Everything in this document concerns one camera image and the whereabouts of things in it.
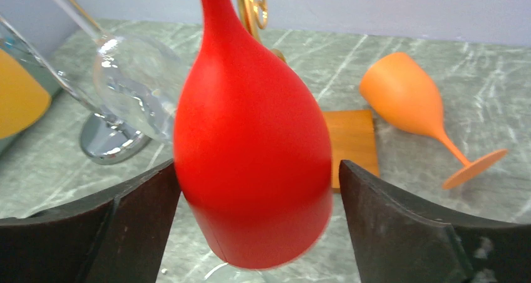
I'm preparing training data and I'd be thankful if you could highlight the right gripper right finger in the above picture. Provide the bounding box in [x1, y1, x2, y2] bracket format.
[339, 160, 530, 282]

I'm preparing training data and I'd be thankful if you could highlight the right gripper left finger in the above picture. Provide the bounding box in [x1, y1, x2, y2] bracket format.
[1, 160, 181, 282]

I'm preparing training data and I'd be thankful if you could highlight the clear patterned wine glass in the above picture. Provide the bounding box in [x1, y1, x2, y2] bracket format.
[53, 0, 186, 144]

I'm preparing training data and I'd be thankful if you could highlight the red plastic wine glass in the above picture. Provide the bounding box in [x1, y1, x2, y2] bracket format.
[173, 0, 333, 270]

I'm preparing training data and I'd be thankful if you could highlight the yellow plastic wine glass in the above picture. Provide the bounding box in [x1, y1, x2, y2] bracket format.
[1, 50, 51, 138]

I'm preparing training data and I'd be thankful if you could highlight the orange plastic wine glass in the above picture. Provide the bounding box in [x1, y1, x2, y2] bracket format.
[359, 52, 508, 190]

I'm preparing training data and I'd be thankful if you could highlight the silver wire glass rack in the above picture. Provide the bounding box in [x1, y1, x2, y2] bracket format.
[0, 15, 152, 166]

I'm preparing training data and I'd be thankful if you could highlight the gold wire glass rack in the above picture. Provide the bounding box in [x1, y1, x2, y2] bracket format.
[234, 0, 380, 191]

